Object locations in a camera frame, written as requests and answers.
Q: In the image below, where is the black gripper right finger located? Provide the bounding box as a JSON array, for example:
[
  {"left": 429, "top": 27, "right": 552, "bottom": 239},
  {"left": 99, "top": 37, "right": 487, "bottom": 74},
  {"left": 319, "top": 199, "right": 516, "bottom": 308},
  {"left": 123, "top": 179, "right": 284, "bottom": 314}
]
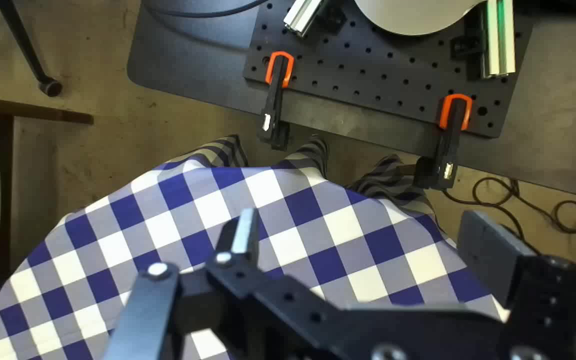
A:
[{"left": 458, "top": 209, "right": 576, "bottom": 360}]

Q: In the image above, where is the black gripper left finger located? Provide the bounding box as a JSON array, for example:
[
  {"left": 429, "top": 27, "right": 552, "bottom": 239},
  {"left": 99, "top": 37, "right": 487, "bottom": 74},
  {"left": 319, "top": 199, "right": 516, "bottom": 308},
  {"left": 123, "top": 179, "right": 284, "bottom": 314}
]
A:
[{"left": 102, "top": 205, "right": 343, "bottom": 360}]

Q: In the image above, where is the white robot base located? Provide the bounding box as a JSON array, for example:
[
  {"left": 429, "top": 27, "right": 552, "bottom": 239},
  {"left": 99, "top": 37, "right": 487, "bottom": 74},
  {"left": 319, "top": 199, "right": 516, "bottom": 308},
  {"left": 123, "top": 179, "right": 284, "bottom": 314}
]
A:
[{"left": 354, "top": 0, "right": 483, "bottom": 36}]

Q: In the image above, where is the orange black clamp right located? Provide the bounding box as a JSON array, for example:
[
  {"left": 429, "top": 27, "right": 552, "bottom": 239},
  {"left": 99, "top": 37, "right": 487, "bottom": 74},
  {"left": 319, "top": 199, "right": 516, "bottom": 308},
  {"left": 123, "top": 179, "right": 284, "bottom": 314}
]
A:
[{"left": 413, "top": 91, "right": 473, "bottom": 190}]

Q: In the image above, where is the orange black clamp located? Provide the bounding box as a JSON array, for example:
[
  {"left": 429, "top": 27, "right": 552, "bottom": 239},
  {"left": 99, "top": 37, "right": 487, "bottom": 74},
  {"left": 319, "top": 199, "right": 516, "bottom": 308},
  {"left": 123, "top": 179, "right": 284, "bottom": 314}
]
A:
[
  {"left": 259, "top": 50, "right": 293, "bottom": 149},
  {"left": 413, "top": 91, "right": 473, "bottom": 190}
]

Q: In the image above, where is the blue white checkered tablecloth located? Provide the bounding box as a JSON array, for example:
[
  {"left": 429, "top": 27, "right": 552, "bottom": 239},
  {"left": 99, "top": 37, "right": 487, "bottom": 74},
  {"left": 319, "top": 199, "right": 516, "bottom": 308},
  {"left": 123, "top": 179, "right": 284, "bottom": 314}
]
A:
[{"left": 0, "top": 133, "right": 511, "bottom": 360}]

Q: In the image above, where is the orange black clamp left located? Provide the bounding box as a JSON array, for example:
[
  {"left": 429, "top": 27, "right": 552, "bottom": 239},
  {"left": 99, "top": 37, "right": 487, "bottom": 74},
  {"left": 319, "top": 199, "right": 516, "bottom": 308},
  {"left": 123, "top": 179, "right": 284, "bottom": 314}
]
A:
[{"left": 259, "top": 50, "right": 293, "bottom": 149}]

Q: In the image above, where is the aluminium extrusion bar right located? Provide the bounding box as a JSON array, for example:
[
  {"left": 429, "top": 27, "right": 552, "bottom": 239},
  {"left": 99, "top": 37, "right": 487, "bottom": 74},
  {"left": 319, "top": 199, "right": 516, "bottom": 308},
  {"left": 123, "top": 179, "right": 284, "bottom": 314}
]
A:
[{"left": 483, "top": 0, "right": 516, "bottom": 78}]

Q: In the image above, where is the aluminium extrusion bar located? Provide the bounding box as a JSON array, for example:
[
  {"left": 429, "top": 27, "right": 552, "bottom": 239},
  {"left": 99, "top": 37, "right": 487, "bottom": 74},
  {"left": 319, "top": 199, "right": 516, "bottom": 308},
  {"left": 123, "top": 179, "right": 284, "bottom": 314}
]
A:
[
  {"left": 282, "top": 0, "right": 326, "bottom": 36},
  {"left": 483, "top": 0, "right": 516, "bottom": 78}
]

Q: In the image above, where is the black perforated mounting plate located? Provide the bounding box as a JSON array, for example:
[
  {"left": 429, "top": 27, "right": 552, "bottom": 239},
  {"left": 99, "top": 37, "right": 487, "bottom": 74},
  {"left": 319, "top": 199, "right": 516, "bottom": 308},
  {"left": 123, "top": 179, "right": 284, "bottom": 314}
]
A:
[{"left": 244, "top": 0, "right": 516, "bottom": 137}]

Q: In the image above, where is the aluminium extrusion bar left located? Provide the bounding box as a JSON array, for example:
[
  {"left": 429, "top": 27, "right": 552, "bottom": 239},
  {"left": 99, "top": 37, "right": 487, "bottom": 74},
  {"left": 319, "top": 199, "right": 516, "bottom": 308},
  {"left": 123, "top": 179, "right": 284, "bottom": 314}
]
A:
[{"left": 282, "top": 0, "right": 326, "bottom": 36}]

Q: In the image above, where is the black tripod leg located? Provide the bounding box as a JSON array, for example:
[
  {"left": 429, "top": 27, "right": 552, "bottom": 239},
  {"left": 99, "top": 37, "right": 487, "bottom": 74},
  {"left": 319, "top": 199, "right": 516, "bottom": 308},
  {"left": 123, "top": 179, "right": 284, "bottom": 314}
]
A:
[{"left": 0, "top": 0, "right": 62, "bottom": 98}]

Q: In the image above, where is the dark wooden chair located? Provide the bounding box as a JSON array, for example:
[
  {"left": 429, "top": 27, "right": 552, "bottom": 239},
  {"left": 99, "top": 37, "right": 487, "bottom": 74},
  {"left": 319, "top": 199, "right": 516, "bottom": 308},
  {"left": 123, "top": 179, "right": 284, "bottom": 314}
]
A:
[{"left": 0, "top": 100, "right": 93, "bottom": 284}]

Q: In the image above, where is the black floor cable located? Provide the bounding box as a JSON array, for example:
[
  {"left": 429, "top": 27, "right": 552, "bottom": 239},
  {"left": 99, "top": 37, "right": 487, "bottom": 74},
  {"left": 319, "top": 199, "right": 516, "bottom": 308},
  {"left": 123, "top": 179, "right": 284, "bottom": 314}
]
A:
[{"left": 443, "top": 174, "right": 576, "bottom": 236}]

